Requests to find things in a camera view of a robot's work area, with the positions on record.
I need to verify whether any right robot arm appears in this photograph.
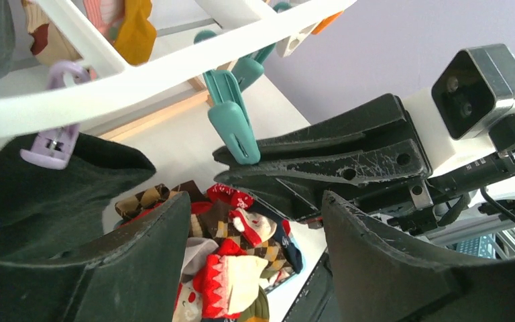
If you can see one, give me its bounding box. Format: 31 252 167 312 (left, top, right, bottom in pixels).
213 94 515 235

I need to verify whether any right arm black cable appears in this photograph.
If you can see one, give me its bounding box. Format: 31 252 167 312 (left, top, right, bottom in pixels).
479 186 515 243

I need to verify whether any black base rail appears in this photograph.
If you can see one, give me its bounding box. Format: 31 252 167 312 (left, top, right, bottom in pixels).
282 251 341 322

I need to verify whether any brown argyle sock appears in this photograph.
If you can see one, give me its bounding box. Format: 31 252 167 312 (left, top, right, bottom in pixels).
115 180 304 280

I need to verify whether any teal clothespin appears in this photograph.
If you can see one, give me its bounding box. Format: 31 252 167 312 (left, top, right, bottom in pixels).
194 30 262 165
227 1 292 93

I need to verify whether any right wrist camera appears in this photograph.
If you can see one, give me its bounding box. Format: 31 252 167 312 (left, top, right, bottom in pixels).
431 44 515 140

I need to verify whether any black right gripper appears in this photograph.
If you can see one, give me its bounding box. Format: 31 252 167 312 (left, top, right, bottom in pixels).
214 93 461 222

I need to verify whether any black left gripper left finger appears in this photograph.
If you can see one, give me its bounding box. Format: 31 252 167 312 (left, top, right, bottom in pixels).
0 192 190 321

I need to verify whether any pink sock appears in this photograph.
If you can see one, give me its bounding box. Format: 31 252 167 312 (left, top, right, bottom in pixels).
83 0 125 43

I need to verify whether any grey ribbed sock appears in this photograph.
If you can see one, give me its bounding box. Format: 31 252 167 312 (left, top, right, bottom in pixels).
180 237 219 282

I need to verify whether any wooden rack frame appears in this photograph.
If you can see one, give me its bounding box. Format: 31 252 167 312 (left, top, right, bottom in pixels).
99 75 216 143

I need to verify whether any lilac clothespin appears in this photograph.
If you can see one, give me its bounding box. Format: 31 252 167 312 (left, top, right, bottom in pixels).
19 60 91 170

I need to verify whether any mustard yellow sock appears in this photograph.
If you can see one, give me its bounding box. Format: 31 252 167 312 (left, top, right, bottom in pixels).
113 0 157 66

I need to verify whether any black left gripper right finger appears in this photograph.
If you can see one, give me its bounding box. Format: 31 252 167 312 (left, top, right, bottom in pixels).
321 191 515 321

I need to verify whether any olive orange-toe sock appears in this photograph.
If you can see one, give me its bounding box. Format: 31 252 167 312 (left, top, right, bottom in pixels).
237 288 270 322

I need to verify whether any cream multi-striped sock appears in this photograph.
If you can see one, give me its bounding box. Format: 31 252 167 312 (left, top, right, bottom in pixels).
21 1 82 66

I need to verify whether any white round clip hanger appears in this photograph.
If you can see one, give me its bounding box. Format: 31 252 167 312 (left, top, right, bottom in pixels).
0 1 351 138

